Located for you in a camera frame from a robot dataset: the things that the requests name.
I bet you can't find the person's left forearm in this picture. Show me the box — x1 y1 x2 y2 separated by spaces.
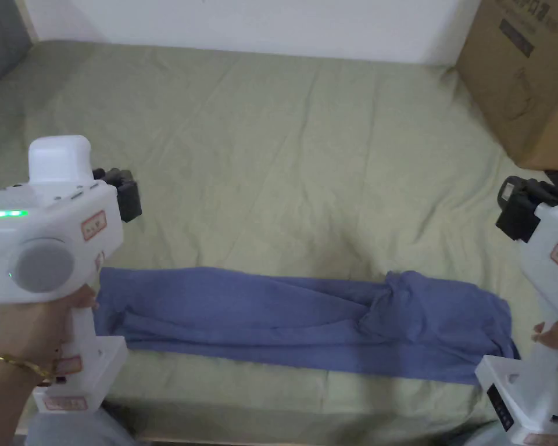
0 352 58 446

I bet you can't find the bed with pale green sheet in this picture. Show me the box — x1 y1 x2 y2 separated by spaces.
0 39 558 443

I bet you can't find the blue garment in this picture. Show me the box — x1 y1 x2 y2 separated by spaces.
95 267 522 386

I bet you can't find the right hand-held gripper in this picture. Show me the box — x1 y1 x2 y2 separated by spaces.
474 175 558 446

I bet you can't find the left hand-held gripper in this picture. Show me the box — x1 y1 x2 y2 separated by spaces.
0 134 143 414

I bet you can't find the person's left hand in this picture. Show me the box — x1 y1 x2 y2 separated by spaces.
0 283 99 375

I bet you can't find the brown cardboard carton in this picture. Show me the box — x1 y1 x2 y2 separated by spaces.
455 0 558 172

